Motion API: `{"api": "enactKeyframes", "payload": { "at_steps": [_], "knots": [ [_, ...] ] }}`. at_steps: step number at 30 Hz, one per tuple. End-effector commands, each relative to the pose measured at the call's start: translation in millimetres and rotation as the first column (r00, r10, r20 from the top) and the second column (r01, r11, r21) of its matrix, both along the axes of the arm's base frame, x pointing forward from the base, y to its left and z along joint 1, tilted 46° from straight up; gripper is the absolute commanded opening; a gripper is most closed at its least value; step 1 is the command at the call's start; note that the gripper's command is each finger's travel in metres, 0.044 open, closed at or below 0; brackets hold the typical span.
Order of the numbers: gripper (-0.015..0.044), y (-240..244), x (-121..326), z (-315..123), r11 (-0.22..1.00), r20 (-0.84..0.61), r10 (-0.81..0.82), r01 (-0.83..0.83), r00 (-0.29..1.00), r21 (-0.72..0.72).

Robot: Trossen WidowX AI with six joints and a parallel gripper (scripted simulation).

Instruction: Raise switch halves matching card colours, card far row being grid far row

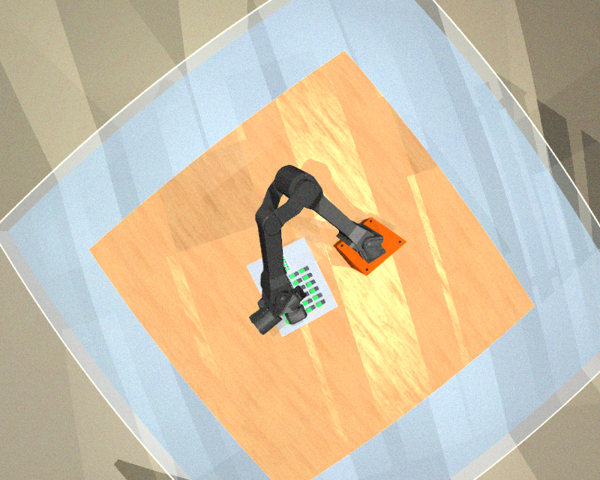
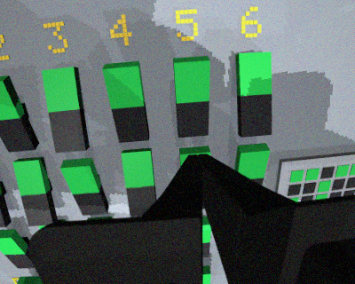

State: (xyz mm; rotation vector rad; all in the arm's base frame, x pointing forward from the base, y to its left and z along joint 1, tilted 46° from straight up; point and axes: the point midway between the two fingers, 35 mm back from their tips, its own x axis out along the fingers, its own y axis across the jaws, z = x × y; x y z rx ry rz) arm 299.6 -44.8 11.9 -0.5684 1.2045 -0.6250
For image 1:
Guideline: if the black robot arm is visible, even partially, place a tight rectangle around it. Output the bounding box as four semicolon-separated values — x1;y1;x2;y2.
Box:
249;165;386;335

